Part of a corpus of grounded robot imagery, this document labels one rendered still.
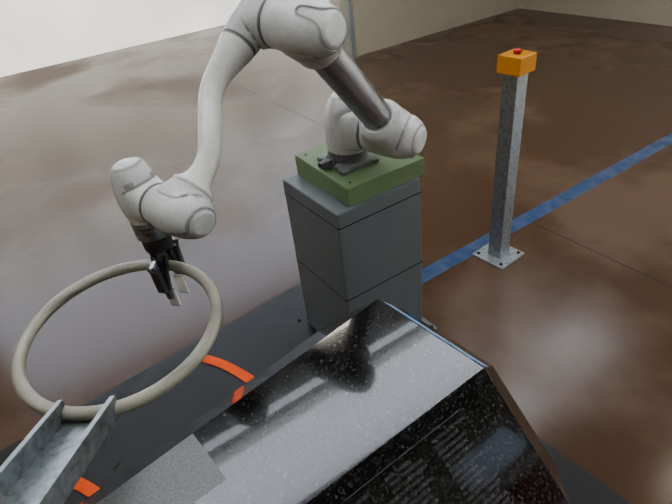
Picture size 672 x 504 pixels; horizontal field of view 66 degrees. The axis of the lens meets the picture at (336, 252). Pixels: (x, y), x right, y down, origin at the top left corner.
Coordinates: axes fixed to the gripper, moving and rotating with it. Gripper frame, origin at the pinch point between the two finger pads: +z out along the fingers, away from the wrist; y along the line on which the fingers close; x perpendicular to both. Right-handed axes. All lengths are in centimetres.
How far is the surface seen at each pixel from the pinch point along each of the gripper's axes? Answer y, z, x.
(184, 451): 46, -2, 26
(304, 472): 46, -2, 51
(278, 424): 36, -1, 43
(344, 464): 43, -2, 59
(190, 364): 30.9, -10.3, 22.3
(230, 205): -181, 102, -84
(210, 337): 23.1, -10.5, 23.6
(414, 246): -77, 41, 57
